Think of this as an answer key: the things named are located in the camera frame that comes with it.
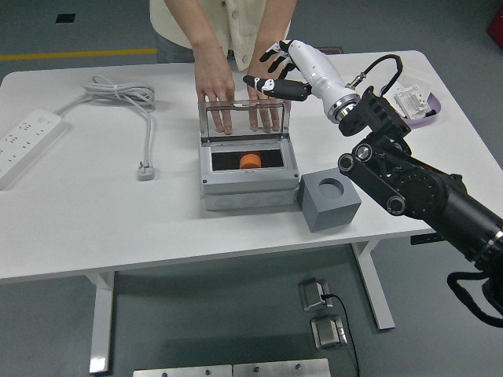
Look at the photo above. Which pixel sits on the purple shallow tray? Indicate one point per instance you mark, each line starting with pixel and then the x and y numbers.
pixel 434 102

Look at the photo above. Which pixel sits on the clear plastic package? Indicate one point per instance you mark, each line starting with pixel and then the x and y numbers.
pixel 418 80

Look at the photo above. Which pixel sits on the metal plate with screws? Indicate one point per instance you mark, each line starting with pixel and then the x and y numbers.
pixel 281 368

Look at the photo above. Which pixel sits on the person's right forearm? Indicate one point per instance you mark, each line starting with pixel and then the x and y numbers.
pixel 196 27

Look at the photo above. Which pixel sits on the small metal floor socket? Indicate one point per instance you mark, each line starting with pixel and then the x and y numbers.
pixel 312 294

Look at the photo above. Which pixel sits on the white table left leg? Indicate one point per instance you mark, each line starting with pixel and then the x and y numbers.
pixel 101 322

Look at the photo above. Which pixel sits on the black square floor plate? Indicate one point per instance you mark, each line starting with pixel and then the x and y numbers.
pixel 65 18

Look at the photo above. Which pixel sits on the grey plastic junction box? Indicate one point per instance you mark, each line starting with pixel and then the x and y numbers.
pixel 247 188

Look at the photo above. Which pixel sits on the person's left hand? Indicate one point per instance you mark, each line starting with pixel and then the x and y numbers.
pixel 263 110

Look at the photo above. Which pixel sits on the white printed component card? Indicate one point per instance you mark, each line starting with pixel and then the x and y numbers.
pixel 414 104

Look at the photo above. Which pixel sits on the wide metal plate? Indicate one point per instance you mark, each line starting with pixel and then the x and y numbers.
pixel 181 371

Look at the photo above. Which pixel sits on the red object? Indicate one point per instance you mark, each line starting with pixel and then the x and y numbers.
pixel 496 23

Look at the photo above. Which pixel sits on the transparent hinged box lid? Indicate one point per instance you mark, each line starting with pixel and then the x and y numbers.
pixel 204 118

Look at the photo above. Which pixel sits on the yellow floor tape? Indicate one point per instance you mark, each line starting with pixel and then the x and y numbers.
pixel 78 54

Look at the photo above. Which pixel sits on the white table leg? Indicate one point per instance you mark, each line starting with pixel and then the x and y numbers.
pixel 377 290
pixel 101 322

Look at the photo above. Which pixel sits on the dark floor mat with text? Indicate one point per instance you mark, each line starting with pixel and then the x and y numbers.
pixel 334 51

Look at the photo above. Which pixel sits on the white table right leg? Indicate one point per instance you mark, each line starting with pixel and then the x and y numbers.
pixel 377 290

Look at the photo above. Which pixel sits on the black desk control panel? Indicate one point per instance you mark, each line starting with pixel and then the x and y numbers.
pixel 426 239

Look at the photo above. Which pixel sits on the person's right hand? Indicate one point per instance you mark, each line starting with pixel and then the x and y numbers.
pixel 214 82

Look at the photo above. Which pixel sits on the person's left forearm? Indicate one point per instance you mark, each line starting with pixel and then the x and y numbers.
pixel 275 23

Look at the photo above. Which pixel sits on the grey cube battery holder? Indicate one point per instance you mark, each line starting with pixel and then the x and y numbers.
pixel 330 214

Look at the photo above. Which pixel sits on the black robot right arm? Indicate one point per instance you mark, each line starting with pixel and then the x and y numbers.
pixel 432 188

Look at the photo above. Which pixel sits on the white power strip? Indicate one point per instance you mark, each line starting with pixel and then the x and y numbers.
pixel 23 145

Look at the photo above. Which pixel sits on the orange cylindrical battery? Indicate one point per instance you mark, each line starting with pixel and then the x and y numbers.
pixel 250 161

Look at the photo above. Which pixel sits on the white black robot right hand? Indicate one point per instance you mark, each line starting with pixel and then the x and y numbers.
pixel 318 70

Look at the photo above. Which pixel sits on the person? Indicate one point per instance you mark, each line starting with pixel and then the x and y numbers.
pixel 239 23

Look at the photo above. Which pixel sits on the large metal floor socket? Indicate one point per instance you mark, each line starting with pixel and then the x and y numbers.
pixel 328 334

